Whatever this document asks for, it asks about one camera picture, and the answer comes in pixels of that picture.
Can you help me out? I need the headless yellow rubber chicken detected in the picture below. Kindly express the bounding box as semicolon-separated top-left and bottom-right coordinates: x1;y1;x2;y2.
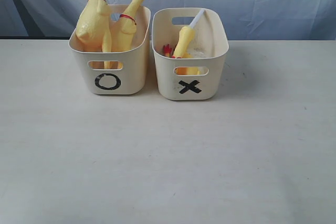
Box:
162;44;202;76

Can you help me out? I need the broken chicken head with squeaker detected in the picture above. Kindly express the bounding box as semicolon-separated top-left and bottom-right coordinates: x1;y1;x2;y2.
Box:
172;8;205;59

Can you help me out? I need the yellow rubber chicken red collar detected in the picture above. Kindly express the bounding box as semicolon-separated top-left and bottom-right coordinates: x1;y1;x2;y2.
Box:
111;0;144;52

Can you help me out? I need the large yellow rubber chicken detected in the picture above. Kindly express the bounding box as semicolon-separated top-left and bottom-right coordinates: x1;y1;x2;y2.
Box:
75;0;112;52

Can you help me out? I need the cream bin black X mark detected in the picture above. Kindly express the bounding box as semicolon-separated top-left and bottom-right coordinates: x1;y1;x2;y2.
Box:
152;7;229;101

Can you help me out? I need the cream bin black O mark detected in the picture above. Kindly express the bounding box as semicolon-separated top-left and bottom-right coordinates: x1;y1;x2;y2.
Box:
69;6;151;95

